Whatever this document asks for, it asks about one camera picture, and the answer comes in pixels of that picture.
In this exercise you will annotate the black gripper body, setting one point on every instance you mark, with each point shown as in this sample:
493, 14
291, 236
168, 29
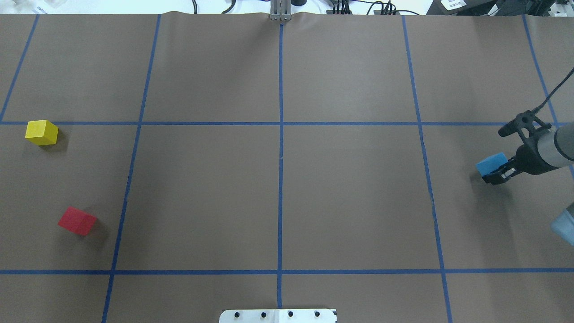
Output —
532, 161

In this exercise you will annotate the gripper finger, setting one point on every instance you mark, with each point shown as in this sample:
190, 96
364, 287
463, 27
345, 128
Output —
504, 165
498, 177

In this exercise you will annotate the blue cube block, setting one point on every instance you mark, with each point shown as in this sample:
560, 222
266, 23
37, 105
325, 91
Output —
486, 165

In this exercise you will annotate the red cube block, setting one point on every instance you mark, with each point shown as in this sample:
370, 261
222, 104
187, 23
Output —
77, 221

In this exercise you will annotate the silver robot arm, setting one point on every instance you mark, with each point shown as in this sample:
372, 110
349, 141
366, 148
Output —
544, 151

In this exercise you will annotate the yellow cube block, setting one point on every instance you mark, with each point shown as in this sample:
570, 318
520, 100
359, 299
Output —
42, 132

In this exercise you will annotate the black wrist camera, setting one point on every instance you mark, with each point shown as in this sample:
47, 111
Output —
527, 120

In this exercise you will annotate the aluminium frame post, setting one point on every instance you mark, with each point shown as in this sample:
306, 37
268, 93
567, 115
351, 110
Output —
280, 10

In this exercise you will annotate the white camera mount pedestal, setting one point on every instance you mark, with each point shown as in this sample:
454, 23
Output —
279, 316

